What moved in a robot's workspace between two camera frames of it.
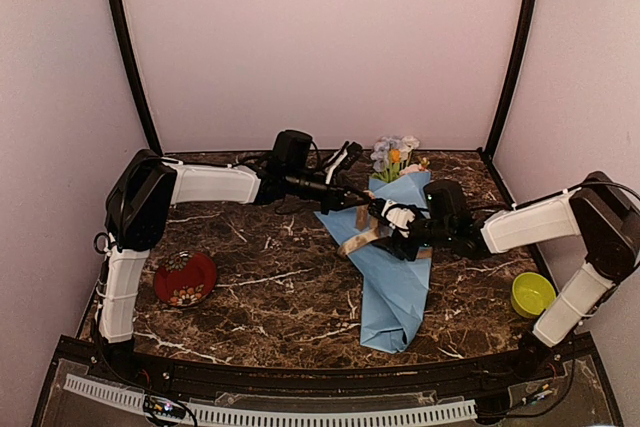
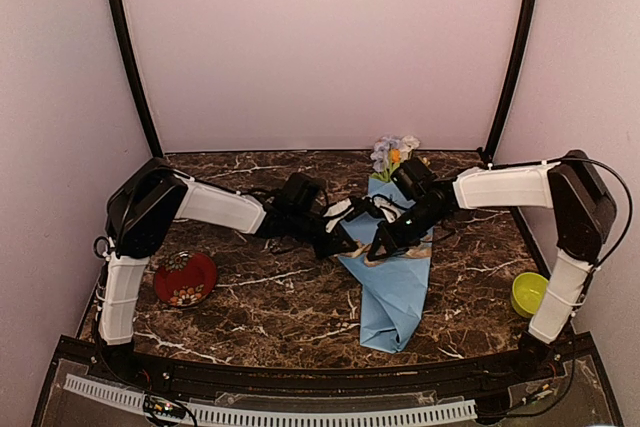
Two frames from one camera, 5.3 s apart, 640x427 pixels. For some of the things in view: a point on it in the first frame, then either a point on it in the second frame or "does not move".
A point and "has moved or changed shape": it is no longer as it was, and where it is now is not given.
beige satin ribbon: [365, 226] to [421, 250]
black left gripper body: [332, 199] to [320, 248]
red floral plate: [186, 280] does not move
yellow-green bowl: [531, 294] does not move
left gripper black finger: [358, 193] to [346, 243]
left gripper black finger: [358, 202] to [344, 253]
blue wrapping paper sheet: [396, 289] has moved or changed shape
